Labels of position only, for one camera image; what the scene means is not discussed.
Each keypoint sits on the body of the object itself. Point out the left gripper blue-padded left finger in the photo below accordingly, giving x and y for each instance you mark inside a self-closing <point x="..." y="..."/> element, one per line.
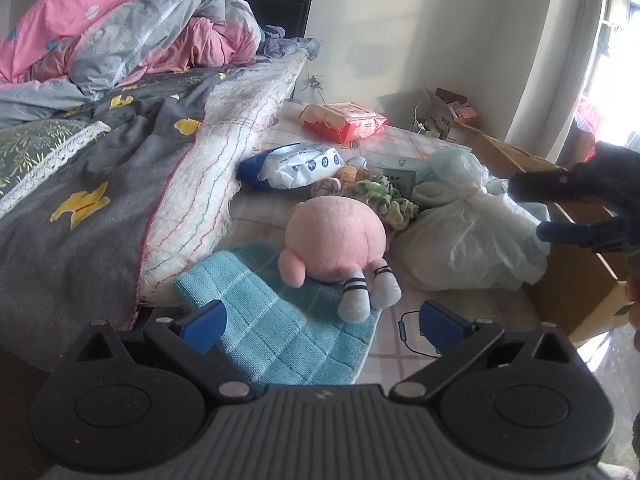
<point x="183" y="344"/>

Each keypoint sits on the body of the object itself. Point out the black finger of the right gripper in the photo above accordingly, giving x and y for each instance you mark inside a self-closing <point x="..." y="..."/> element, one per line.
<point x="611" y="175"/>

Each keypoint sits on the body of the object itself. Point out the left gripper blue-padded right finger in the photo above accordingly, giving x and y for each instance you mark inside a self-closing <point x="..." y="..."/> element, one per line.
<point x="460" y="344"/>

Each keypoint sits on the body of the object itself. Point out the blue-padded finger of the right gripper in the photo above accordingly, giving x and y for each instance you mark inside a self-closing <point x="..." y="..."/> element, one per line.
<point x="617" y="234"/>

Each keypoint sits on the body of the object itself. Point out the teal checked towel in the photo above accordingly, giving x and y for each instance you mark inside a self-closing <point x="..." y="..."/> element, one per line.
<point x="276" y="334"/>

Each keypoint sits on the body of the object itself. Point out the pink plush doll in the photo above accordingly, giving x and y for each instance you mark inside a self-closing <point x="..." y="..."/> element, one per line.
<point x="338" y="240"/>

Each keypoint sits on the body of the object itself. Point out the blue white wipes pack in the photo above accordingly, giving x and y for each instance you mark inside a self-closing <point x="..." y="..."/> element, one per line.
<point x="289" y="166"/>

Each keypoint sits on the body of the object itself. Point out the person's right hand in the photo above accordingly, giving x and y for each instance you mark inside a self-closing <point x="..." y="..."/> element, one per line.
<point x="633" y="296"/>

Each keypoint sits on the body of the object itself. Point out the translucent plastic bag of cloth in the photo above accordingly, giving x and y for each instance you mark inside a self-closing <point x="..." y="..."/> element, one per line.
<point x="469" y="234"/>

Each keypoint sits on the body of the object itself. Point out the white striped blanket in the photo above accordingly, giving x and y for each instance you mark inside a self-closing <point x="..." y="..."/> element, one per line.
<point x="193" y="215"/>

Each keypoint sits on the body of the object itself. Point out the green patterned sock bundle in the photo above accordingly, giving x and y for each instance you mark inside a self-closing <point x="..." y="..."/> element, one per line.
<point x="394" y="210"/>

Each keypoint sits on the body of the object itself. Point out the grey quilt with yellow prints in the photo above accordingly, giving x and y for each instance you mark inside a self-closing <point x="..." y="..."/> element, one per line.
<point x="71" y="250"/>

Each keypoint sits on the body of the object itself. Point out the small cardboard box with clutter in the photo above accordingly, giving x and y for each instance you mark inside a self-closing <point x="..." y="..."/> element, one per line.
<point x="448" y="116"/>

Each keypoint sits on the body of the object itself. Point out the flat box under socks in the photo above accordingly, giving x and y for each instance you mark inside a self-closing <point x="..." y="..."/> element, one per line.
<point x="401" y="172"/>

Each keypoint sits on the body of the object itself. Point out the orange knitted ball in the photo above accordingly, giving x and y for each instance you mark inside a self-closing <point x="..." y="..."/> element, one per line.
<point x="348" y="175"/>

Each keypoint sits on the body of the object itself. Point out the round patterned sock roll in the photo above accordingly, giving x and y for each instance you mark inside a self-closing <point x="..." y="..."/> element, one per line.
<point x="326" y="187"/>

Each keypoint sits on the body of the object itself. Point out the red tissue pack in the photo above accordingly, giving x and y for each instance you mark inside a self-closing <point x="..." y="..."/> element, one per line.
<point x="342" y="122"/>

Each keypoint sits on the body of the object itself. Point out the green floral pillow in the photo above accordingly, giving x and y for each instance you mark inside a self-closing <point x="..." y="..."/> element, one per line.
<point x="32" y="153"/>

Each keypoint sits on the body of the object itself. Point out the pink and grey bundled duvet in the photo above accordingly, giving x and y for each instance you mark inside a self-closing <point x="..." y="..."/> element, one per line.
<point x="98" y="44"/>

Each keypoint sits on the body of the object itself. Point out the black chair back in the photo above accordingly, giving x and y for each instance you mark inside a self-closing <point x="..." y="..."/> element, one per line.
<point x="291" y="15"/>

